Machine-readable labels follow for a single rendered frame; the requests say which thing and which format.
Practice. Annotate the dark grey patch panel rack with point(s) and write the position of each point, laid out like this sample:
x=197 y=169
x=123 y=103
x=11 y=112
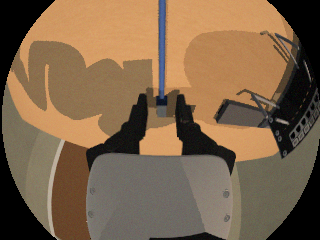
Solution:
x=290 y=101

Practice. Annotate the blue patch cord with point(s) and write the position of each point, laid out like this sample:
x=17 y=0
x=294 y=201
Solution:
x=162 y=32

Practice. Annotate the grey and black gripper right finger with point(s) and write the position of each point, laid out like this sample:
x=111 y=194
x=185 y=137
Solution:
x=197 y=142

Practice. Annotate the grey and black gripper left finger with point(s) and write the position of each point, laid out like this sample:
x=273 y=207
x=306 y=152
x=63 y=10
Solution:
x=127 y=139

